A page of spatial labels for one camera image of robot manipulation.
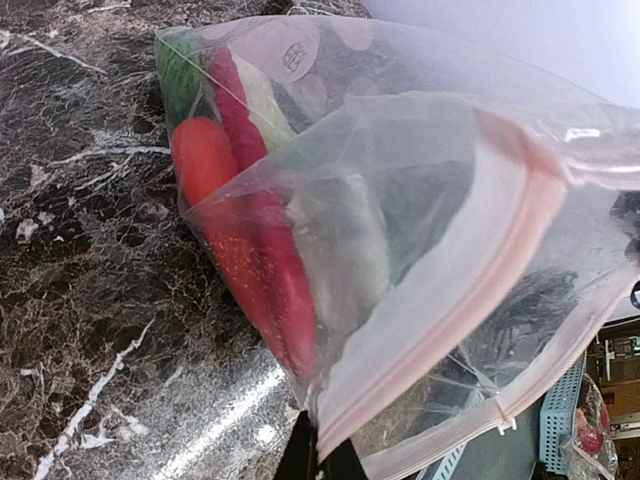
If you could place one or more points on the orange carrot toy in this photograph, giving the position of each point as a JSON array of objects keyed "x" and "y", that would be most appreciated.
[{"x": 204, "y": 162}]

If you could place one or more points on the red chili pepper toy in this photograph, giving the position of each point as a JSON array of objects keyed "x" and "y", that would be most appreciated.
[{"x": 286, "y": 275}]

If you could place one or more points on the green bok choy toy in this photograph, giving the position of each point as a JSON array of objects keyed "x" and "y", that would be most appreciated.
[{"x": 213, "y": 80}]

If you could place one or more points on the bag of red items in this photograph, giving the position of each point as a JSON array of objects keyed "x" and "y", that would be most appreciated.
[{"x": 589, "y": 452}]

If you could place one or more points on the blue perforated background basket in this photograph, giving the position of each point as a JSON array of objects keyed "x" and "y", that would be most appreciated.
[{"x": 556, "y": 418}]

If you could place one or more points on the clear zip top bag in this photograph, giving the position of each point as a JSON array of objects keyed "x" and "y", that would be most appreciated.
[{"x": 503, "y": 191}]

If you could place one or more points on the white garlic toy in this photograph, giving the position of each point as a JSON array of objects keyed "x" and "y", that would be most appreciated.
[{"x": 340, "y": 234}]

